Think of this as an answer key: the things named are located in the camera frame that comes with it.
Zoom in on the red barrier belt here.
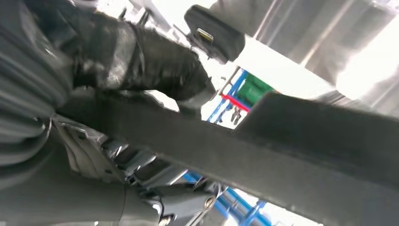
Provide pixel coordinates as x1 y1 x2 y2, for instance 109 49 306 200
220 93 251 113

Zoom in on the blue metal shelf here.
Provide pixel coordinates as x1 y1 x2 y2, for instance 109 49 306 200
207 69 250 124

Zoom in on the blue metal frame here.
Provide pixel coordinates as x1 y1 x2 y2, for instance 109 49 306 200
182 170 273 226

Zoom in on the green plastic bin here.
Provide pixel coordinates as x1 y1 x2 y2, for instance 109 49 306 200
237 74 276 108

